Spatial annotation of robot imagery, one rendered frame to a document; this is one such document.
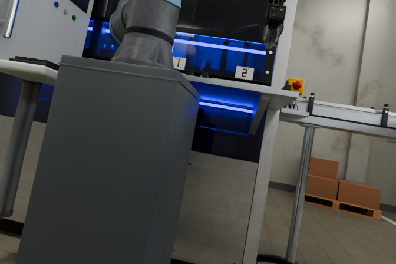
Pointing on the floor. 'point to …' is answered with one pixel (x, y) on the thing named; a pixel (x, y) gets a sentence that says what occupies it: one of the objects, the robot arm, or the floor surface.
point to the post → (271, 124)
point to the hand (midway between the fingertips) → (269, 46)
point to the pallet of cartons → (340, 191)
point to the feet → (272, 259)
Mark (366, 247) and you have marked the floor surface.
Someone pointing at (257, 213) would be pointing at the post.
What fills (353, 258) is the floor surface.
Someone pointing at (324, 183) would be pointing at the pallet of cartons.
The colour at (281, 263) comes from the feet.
